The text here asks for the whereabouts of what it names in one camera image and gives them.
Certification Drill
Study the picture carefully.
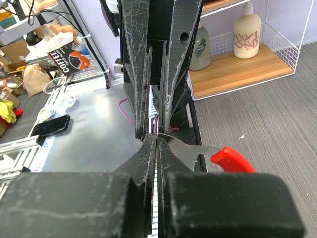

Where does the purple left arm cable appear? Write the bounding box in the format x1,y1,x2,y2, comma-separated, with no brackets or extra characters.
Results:
116,97,136,124

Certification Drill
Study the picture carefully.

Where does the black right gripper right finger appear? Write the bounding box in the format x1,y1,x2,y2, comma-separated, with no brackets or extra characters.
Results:
157,137,305,238

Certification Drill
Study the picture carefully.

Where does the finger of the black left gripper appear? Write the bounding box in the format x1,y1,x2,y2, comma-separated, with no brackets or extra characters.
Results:
120,0,151,141
159,0,202,129

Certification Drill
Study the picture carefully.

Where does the coffee filter box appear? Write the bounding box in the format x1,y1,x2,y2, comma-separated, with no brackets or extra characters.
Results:
48,41,91,76

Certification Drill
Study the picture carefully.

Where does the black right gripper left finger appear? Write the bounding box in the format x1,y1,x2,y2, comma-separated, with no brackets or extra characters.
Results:
0,135,156,238

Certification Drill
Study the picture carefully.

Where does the white wire shelf rack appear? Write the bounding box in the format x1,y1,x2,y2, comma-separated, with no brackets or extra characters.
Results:
188,0,317,100

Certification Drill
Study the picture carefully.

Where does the grey green bottle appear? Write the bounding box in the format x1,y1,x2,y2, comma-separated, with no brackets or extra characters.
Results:
189,22,211,71

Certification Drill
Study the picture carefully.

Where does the white pump bottle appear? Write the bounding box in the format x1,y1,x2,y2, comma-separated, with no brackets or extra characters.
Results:
233,1,261,59

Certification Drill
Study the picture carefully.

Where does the black smartphone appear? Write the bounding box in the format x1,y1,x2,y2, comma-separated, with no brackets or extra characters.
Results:
31,114,71,137

